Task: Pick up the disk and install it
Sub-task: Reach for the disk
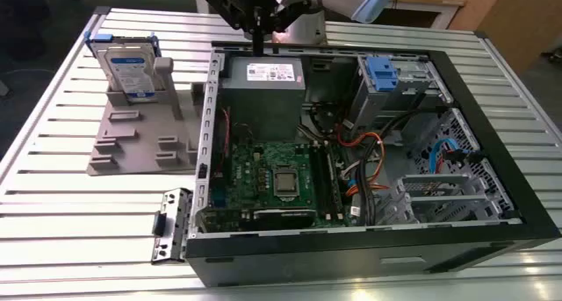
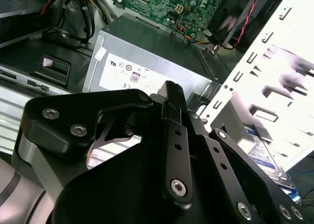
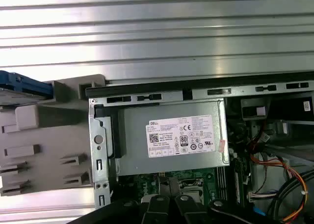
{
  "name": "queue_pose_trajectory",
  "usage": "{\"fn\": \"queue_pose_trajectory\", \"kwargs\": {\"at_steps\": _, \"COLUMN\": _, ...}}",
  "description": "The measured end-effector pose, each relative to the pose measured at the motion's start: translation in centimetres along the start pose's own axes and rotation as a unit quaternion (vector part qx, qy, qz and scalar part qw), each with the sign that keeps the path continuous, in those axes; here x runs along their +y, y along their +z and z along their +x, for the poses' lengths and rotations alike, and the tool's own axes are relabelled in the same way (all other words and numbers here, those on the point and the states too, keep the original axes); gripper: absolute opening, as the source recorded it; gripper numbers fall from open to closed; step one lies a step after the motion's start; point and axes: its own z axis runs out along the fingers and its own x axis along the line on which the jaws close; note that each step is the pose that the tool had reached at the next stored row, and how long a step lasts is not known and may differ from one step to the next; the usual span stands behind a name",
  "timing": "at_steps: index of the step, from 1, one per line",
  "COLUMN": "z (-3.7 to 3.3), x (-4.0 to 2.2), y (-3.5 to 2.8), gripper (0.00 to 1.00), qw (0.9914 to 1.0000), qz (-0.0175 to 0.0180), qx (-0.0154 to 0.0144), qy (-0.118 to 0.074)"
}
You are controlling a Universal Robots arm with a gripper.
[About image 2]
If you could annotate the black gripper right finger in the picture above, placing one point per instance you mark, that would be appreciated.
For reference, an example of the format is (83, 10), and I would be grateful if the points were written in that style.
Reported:
(220, 160)

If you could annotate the hard disk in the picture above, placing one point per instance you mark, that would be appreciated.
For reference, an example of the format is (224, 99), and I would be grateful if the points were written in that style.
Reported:
(265, 155)

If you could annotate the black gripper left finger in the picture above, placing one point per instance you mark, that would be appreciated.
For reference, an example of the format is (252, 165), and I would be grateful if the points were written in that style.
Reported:
(73, 106)

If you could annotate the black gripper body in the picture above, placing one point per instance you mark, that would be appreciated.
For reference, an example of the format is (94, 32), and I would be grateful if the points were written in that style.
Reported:
(117, 189)

